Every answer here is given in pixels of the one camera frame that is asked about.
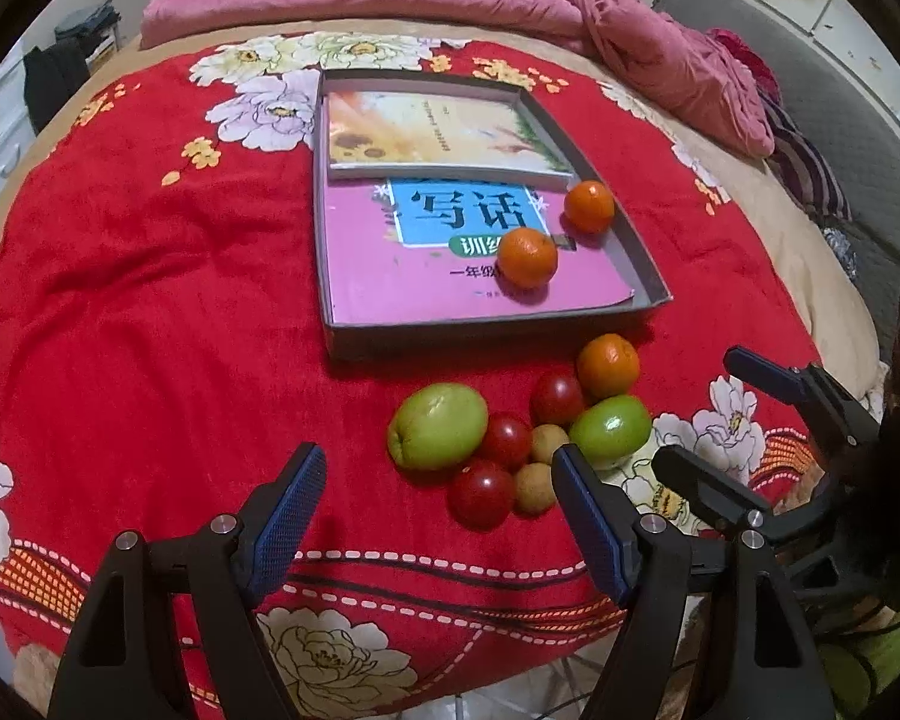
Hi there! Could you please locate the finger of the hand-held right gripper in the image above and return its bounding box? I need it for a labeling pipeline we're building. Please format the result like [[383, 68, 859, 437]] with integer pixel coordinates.
[[651, 445, 833, 545], [724, 345, 882, 466]]

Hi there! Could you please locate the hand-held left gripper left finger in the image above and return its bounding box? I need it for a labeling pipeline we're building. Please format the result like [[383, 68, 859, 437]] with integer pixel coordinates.
[[47, 442, 328, 720]]

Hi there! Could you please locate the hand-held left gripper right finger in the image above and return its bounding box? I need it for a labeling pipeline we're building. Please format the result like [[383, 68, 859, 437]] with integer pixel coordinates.
[[551, 444, 841, 720]]

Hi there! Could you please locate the tan longan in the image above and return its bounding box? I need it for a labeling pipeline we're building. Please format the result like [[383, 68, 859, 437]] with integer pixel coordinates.
[[513, 463, 563, 517], [531, 424, 571, 464]]

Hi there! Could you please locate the red cherry tomato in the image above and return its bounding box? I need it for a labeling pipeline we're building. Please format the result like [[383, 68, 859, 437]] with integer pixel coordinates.
[[478, 413, 534, 470], [449, 460, 517, 530], [529, 371, 587, 427]]

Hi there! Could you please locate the orange tangerine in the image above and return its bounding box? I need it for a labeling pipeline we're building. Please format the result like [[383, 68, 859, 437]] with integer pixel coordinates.
[[496, 227, 559, 290], [576, 334, 641, 400], [562, 180, 617, 235]]

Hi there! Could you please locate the large green jujube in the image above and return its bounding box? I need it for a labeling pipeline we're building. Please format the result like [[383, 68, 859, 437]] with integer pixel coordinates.
[[387, 382, 490, 470]]

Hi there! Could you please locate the grey cardboard tray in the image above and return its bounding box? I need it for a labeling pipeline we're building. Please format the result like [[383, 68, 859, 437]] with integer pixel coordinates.
[[313, 69, 674, 361]]

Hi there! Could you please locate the yellow green cloth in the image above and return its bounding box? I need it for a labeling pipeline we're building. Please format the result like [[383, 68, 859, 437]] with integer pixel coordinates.
[[817, 577, 900, 720]]

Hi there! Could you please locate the striped pillow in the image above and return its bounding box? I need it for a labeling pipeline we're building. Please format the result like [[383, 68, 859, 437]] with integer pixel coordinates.
[[757, 90, 856, 222]]

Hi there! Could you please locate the red floral blanket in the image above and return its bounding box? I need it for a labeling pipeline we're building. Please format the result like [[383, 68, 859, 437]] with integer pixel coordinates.
[[0, 31, 882, 720]]

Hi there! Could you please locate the pink workbook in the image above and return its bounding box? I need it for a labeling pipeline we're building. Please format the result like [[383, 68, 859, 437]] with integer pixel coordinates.
[[321, 176, 637, 327]]

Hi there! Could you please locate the grey headboard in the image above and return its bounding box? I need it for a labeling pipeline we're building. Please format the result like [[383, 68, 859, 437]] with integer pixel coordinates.
[[652, 0, 900, 406]]

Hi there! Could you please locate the magenta pillow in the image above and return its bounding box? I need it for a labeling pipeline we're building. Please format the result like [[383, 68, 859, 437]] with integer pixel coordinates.
[[709, 28, 781, 102]]

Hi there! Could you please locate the sunflower cover book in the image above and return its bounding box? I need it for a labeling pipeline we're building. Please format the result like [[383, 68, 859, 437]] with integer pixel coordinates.
[[324, 90, 577, 192]]

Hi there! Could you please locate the white drawer cabinet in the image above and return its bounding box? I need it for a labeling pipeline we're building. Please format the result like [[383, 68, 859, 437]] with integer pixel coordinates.
[[0, 60, 38, 203]]

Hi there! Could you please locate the pink quilt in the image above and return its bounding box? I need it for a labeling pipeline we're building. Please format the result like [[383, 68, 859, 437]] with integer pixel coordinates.
[[139, 0, 777, 158]]

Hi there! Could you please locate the stack of folded jeans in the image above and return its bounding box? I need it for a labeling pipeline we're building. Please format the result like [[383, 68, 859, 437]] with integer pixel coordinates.
[[54, 4, 121, 42]]

